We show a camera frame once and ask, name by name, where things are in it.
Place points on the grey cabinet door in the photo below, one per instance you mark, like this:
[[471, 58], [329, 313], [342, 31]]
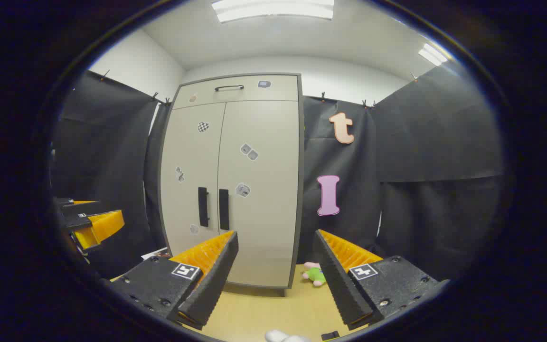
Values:
[[259, 228], [188, 156]]

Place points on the large ceiling light panel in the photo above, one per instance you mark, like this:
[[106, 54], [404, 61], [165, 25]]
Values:
[[273, 9]]

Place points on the white cardboard box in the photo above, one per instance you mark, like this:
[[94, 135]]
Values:
[[155, 253]]

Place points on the small ceiling light panel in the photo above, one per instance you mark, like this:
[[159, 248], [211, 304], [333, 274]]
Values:
[[432, 54]]

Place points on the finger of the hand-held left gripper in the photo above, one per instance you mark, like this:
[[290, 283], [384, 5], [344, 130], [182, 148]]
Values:
[[88, 208], [102, 228]]

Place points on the grey double-door shoe cabinet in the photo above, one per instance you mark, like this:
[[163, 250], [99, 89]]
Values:
[[300, 166]]

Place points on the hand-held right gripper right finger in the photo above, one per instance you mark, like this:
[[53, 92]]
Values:
[[337, 280]]

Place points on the pink and green plush toy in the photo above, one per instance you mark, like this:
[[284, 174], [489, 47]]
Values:
[[315, 274]]

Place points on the black backdrop cloth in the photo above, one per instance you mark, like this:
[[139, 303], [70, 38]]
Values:
[[420, 166]]

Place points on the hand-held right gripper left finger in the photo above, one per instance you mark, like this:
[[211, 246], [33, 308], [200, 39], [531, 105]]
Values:
[[216, 280]]

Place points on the grey cabinet drawer front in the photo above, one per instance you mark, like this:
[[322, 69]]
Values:
[[273, 92]]

